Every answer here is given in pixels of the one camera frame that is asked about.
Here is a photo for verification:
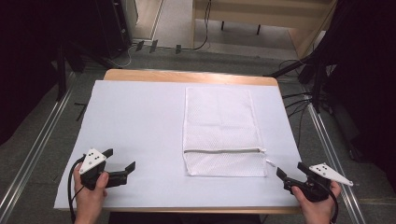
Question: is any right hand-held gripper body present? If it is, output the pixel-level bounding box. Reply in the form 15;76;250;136
283;162;355;203

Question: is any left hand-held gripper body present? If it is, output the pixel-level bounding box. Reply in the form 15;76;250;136
78;148;109;191

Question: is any white mesh laundry bag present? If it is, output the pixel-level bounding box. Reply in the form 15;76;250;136
182;86;276;178

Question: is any person's right hand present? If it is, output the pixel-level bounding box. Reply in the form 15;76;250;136
290;181;342;219

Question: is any person's left hand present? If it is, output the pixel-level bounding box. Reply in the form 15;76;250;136
72;171;110;215

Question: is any white table cover sheet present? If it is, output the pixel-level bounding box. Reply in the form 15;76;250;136
53;79;303;210

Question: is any dark curtain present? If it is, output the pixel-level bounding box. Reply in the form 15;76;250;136
317;0;396;194
0;0;101;146

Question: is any black cabinet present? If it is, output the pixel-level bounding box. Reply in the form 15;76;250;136
94;0;134;60

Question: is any light wooden bench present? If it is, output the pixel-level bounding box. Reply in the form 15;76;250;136
191;0;339;60

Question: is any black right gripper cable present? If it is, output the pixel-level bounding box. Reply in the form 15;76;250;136
316;177;340;224

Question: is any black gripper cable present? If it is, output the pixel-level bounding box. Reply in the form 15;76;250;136
67;154;87;224
316;177;340;224

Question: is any metal floor rail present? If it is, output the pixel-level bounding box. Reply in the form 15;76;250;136
0;70;77;220
303;92;367;224

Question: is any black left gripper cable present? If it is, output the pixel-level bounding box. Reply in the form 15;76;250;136
67;154;87;224

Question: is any bundle of black floor cables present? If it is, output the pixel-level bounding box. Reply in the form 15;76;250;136
277;59;314;148

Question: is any white floor cable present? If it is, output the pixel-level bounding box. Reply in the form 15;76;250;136
106;41;139;70

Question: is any black hanging cable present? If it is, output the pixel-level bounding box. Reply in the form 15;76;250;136
178;0;213;52

